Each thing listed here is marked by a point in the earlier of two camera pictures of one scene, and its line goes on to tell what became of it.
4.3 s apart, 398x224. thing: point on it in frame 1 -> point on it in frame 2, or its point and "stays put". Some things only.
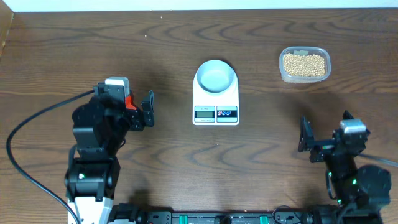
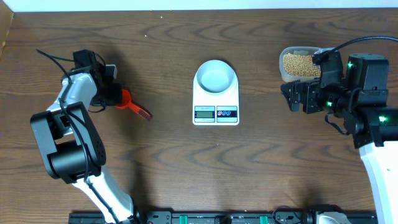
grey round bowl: (216, 76) stays put
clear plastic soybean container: (305, 64) stays put
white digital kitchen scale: (209, 109) stays put
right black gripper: (306, 139) -> (293, 99)
